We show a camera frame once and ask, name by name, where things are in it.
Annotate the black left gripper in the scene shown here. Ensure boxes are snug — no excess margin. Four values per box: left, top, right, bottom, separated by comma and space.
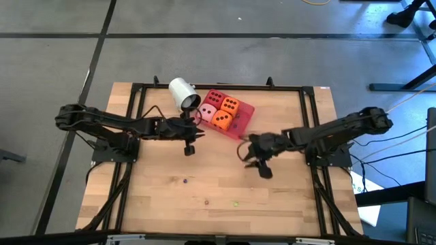
148, 114, 206, 157

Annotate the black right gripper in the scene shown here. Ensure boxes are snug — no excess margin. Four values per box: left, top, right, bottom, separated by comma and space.
243, 131, 292, 180

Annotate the pink foam die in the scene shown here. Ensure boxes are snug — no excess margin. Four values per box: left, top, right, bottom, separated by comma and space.
198, 103, 218, 124

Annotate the orange foam die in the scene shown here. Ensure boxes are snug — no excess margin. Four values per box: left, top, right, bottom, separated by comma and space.
220, 97, 241, 118
211, 109, 234, 132

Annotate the red foam die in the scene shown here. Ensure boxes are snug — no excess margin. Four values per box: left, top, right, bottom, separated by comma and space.
204, 88, 228, 110

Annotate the pink translucent plastic bin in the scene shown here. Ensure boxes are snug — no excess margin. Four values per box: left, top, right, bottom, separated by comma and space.
197, 88, 256, 141

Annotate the white cylindrical cup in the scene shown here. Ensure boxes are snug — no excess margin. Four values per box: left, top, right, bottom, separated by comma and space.
168, 77, 202, 112

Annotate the white paper sign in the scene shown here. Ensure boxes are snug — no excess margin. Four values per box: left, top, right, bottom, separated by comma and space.
349, 169, 385, 228

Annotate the black desk foot bar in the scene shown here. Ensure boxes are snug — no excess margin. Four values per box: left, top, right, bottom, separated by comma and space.
354, 181, 426, 208

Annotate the black equipment box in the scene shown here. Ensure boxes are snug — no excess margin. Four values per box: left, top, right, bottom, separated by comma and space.
405, 196, 436, 245

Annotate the black rig crossbar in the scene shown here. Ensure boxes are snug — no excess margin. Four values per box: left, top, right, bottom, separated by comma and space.
0, 229, 436, 245

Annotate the black cabinet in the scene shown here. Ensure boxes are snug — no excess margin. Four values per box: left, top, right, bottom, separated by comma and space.
424, 107, 436, 205

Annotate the grey desk foot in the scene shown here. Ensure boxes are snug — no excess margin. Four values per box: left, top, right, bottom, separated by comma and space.
0, 148, 27, 163

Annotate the person's leg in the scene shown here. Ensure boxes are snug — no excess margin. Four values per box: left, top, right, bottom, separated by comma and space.
386, 0, 426, 29

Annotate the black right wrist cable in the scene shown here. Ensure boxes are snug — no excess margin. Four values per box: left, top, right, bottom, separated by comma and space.
236, 135, 255, 163

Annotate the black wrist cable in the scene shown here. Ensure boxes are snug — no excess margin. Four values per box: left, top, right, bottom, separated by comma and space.
236, 135, 255, 163
140, 104, 202, 120

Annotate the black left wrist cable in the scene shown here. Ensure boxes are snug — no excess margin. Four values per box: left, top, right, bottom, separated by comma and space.
140, 104, 202, 120

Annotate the beige cable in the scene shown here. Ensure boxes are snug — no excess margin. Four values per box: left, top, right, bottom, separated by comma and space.
360, 130, 436, 160

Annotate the metal desk leg frame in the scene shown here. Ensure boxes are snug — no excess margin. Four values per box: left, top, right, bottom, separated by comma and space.
369, 0, 436, 93

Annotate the yellow extension cable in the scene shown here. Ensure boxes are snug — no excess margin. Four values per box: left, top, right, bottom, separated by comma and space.
386, 82, 436, 113

